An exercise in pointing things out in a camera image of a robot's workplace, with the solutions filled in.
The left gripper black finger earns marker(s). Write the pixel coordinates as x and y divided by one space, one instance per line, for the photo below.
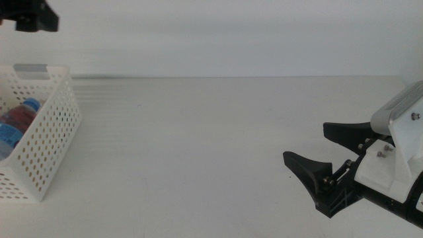
36 18

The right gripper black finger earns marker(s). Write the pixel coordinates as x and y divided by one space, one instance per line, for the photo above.
310 172
350 134

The red cola can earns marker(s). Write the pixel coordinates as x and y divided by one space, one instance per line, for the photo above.
21 117

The clear water bottle blue cap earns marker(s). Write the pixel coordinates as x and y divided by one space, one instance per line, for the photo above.
8 135

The white perforated plastic basket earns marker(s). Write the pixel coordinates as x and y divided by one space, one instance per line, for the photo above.
53 132

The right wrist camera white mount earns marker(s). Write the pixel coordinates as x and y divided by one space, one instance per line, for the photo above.
396 158

